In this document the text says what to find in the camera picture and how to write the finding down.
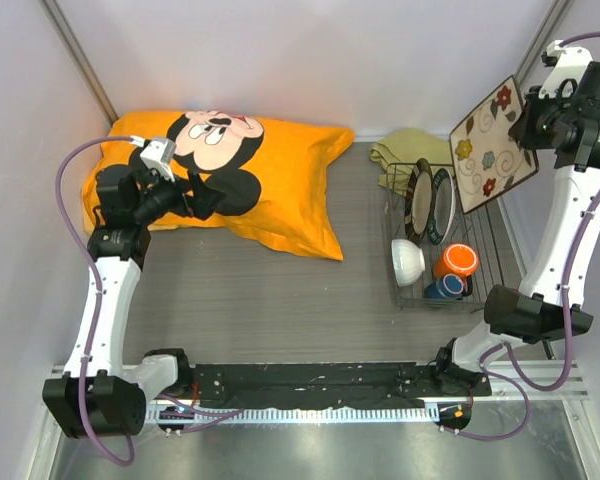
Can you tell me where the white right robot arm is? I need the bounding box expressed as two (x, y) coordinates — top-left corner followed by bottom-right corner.
(431, 61), (600, 395)

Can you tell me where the white green-rim round plate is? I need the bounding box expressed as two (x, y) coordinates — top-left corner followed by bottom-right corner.
(427, 168), (456, 245)

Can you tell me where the white slotted cable duct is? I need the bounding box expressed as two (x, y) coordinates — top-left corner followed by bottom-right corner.
(145, 402), (439, 425)

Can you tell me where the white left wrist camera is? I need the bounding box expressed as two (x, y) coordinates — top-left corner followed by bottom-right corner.
(140, 137), (176, 183)

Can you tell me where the black striped-rim round plate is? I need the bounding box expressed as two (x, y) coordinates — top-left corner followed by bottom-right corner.
(404, 158), (433, 244)

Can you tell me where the olive green folded cloth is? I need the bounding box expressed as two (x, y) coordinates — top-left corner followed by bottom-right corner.
(369, 128), (453, 195)

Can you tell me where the blue mug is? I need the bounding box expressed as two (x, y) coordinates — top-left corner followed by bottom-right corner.
(423, 274), (474, 301)

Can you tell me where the white ribbed bowl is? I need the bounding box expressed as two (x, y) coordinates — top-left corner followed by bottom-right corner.
(391, 239), (426, 287)

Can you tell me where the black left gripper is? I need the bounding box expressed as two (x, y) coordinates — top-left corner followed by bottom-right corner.
(132, 164), (225, 225)

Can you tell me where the orange Mickey Mouse pillow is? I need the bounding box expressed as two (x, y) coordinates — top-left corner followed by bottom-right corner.
(109, 110), (354, 260)

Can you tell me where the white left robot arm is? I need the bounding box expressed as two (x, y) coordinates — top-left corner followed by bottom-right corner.
(42, 165), (201, 439)

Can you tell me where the orange mug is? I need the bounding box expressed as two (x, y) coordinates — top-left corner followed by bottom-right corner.
(433, 243), (479, 279)

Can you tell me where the grey wire dish rack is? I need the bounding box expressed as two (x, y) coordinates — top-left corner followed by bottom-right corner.
(380, 163), (516, 313)

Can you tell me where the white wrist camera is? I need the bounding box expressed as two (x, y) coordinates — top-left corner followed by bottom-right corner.
(140, 137), (176, 183)
(539, 40), (593, 100)

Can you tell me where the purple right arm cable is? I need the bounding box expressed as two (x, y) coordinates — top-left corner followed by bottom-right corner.
(436, 30), (600, 441)

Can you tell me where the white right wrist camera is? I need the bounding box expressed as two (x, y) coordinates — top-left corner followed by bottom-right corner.
(539, 40), (593, 100)

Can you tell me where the square floral ceramic plate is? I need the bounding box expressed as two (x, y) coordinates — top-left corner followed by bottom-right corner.
(449, 76), (539, 214)

